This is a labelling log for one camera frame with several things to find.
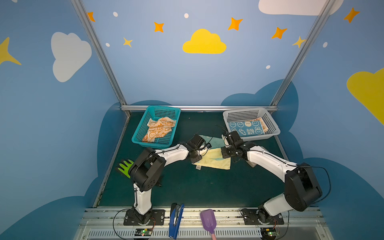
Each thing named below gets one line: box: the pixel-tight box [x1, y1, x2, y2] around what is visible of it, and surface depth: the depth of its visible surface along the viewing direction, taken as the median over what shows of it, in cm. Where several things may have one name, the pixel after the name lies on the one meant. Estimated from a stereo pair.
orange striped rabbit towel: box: [251, 117, 269, 132], surface depth 111 cm
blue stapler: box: [168, 203, 185, 239], surface depth 75 cm
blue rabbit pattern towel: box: [228, 120, 265, 137], surface depth 110 cm
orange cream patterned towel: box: [142, 116, 176, 143], surface depth 110 cm
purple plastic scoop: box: [200, 209, 217, 240], surface depth 75 cm
